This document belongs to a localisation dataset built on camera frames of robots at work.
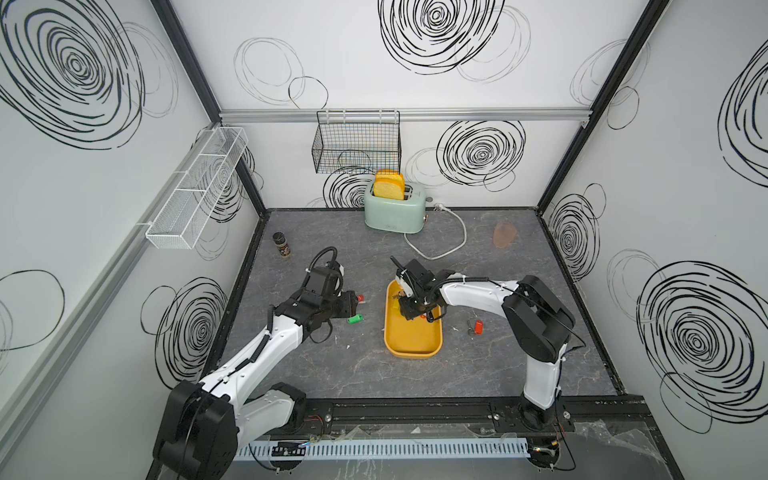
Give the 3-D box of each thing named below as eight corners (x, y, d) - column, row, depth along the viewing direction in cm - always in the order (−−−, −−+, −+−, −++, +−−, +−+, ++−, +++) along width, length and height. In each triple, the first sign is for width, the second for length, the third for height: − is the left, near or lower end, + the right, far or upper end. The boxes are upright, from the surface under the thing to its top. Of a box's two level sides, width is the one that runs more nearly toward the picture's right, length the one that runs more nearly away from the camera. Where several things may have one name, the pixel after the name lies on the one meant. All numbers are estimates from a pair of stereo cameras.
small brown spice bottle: (279, 259, 107) (270, 242, 99) (282, 249, 110) (274, 231, 102) (290, 259, 107) (282, 242, 99) (293, 249, 110) (286, 231, 102)
